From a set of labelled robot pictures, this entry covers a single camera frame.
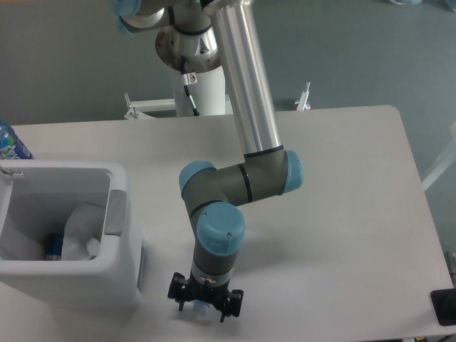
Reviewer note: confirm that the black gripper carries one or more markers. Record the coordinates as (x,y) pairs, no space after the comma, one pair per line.
(228,303)

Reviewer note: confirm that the crushed clear plastic bottle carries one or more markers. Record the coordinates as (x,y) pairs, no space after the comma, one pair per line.
(200,308)

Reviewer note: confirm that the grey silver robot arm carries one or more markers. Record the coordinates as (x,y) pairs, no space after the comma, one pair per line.
(196,37)

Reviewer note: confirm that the white plastic trash can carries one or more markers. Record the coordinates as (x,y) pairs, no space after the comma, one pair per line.
(37,198)

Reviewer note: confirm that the blue yellow snack packet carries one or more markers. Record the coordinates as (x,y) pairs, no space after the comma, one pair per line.
(53,247)

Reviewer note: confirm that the black device at table edge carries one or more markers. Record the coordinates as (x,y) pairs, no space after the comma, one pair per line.
(443,301)

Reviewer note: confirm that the blue labelled drink bottle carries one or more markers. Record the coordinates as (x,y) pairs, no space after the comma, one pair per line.
(12,148)

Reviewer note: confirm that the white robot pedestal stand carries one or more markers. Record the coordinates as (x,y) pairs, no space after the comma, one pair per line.
(193,94)

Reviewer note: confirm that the white frame at right edge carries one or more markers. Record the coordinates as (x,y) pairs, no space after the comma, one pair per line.
(441,163)

